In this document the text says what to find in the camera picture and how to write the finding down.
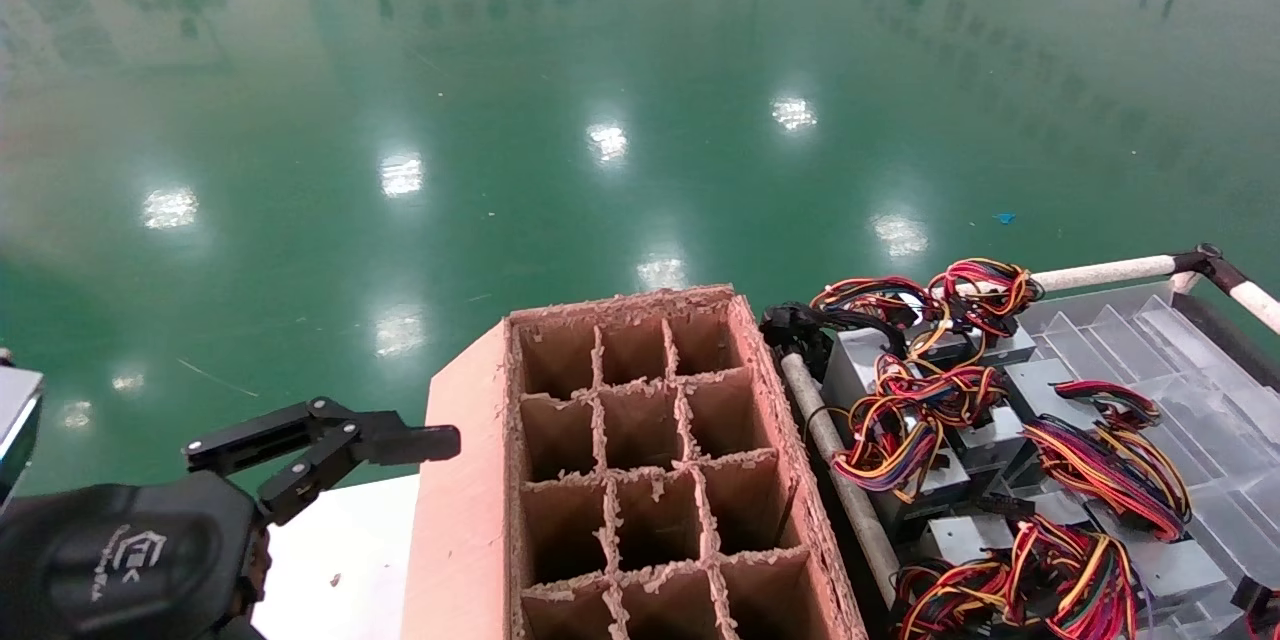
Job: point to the white rack pipe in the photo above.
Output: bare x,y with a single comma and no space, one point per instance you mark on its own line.
1262,303
1100,273

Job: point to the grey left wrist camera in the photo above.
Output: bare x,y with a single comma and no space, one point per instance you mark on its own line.
15,425

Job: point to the brown cardboard divider box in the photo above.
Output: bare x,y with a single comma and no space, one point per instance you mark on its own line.
650,480

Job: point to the clear plastic divider tray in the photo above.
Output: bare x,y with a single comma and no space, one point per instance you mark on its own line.
1200,400

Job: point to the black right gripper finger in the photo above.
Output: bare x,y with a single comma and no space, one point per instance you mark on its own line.
1262,605

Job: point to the grey rack pipe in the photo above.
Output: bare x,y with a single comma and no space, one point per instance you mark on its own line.
850,490

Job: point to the black pipe joint connector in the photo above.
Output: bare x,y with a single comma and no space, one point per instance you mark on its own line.
1205,263

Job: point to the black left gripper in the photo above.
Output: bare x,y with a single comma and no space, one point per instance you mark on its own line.
120,560

